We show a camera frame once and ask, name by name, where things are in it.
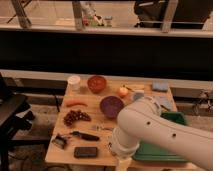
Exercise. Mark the white plastic cup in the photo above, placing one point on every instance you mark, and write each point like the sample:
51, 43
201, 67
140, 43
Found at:
74, 82

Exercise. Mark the black eraser block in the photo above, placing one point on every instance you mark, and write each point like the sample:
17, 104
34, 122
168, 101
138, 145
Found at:
85, 152

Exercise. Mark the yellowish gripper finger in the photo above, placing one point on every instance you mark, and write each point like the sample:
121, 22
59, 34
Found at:
123, 164

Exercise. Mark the black handled peeler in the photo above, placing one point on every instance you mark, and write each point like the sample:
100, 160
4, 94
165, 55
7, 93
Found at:
85, 136

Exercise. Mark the purple bowl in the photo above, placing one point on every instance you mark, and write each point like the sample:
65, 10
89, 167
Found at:
110, 106

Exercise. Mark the dark bench rail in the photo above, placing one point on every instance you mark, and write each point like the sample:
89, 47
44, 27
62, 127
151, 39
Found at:
42, 92

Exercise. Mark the bunch of red grapes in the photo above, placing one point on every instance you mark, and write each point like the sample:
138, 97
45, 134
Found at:
73, 116

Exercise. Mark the yellow banana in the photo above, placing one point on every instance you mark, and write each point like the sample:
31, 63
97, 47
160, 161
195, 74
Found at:
134, 87

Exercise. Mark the orange carrot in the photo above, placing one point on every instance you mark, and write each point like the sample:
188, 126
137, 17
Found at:
71, 103

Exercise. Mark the red bowl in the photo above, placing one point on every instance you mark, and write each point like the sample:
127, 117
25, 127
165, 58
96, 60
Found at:
96, 84

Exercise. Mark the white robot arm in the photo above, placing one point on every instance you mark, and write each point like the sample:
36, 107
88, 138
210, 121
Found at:
141, 121

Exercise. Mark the blue sponge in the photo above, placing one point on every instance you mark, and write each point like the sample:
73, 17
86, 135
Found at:
160, 87

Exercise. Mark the orange apple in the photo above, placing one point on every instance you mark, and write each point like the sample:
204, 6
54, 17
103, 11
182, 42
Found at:
123, 92

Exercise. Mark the light blue cup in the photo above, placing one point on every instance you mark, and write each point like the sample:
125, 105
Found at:
137, 95

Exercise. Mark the grey blue cloth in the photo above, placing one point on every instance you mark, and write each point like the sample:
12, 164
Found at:
164, 101

